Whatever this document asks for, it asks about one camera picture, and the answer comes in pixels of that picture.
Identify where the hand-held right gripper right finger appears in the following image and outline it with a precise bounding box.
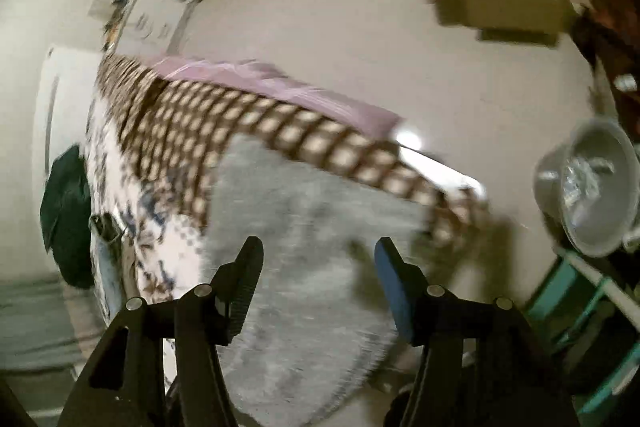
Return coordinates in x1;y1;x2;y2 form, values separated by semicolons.
374;237;581;427

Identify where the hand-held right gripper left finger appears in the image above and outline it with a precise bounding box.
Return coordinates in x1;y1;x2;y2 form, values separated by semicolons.
57;236;265;427

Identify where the grey fluffy blanket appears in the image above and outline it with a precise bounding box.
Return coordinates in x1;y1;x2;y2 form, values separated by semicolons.
200;132;441;425

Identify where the brown checkered bed sheet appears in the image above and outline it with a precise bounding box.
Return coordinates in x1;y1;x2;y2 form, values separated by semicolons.
95;54;493;248

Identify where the teal metal stand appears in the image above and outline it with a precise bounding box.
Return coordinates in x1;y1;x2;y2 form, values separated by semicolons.
522;252;640;413

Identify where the dark green quilt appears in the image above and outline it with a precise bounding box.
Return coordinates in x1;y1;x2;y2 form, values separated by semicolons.
40;144;97;290

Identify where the white plastic basin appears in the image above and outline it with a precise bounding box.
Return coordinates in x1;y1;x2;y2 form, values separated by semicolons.
532;117;640;258

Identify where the reddish brown cloth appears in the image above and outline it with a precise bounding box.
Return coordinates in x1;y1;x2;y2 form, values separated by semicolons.
572;0;640;112

